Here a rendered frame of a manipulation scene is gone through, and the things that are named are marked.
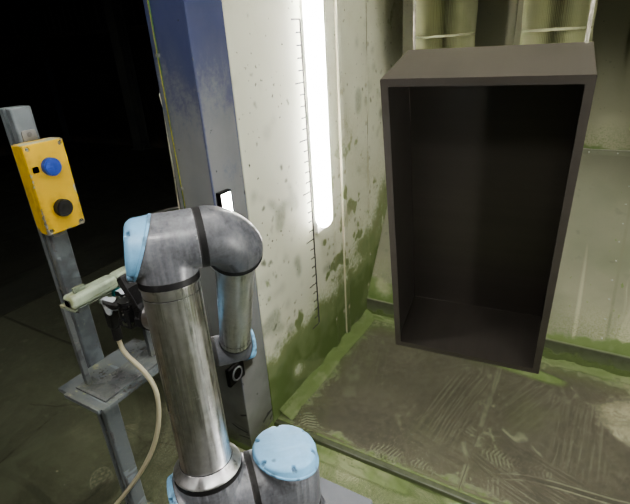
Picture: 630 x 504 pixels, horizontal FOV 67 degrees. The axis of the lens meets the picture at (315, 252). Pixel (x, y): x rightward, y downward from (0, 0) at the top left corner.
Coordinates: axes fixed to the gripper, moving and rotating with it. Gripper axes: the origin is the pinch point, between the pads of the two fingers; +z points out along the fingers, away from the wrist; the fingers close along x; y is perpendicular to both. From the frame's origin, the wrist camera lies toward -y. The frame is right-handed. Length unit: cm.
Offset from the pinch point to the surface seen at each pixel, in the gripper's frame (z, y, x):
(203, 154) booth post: -4, -32, 47
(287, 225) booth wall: -6, 10, 91
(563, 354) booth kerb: -125, 100, 175
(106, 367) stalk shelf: 9.0, 30.3, -1.2
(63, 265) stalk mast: 14.5, -7.4, -2.0
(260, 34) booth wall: -6, -70, 84
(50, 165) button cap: 7.0, -39.3, -1.2
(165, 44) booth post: 5, -68, 47
